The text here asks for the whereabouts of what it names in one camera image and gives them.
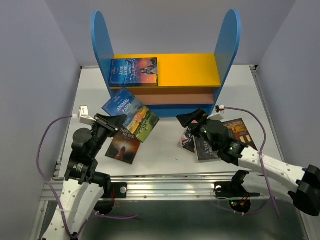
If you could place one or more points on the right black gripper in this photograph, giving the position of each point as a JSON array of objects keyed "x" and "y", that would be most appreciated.
[{"x": 199, "y": 115}]

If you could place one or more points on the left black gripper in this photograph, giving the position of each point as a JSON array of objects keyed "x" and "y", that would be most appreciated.
[{"x": 115, "y": 122}]

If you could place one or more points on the Animal Farm book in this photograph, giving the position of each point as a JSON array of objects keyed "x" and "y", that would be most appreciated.
[{"x": 140, "y": 119}]

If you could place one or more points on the Jane Eyre book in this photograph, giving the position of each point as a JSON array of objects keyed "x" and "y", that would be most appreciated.
[{"x": 134, "y": 72}]

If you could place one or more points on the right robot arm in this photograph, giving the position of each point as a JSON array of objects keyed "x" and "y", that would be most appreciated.
[{"x": 302, "y": 184}]

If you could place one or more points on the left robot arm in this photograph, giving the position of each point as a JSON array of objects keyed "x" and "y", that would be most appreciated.
[{"x": 83, "y": 186}]

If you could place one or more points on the Little Women floral book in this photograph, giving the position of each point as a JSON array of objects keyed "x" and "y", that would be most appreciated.
[{"x": 186, "y": 141}]

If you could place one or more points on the Three Days to See book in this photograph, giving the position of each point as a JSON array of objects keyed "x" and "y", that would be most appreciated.
[{"x": 123, "y": 147}]

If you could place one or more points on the A Tale of Two Cities book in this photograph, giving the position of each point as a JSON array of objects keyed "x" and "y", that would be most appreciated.
[{"x": 204, "y": 151}]

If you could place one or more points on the blue wooden bookshelf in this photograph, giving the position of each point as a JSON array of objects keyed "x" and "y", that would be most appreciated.
[{"x": 186, "y": 81}]

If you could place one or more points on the brown Edmund Burke book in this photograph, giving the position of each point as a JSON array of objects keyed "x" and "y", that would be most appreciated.
[{"x": 238, "y": 131}]

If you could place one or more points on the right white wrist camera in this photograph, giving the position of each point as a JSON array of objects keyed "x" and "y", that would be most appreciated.
[{"x": 218, "y": 113}]

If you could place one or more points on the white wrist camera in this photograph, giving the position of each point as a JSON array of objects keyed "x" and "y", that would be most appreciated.
[
  {"x": 218, "y": 113},
  {"x": 83, "y": 113}
]

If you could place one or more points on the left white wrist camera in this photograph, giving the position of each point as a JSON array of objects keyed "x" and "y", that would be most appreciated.
[{"x": 83, "y": 113}]

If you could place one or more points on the aluminium mounting rail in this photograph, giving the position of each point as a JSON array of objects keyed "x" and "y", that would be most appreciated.
[{"x": 192, "y": 188}]

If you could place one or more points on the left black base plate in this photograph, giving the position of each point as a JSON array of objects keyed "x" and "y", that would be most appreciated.
[{"x": 106, "y": 203}]

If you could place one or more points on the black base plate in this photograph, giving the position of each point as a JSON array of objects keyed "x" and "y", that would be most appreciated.
[
  {"x": 239, "y": 199},
  {"x": 106, "y": 203}
]

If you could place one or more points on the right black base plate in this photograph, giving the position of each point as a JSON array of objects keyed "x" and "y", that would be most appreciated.
[{"x": 239, "y": 199}]

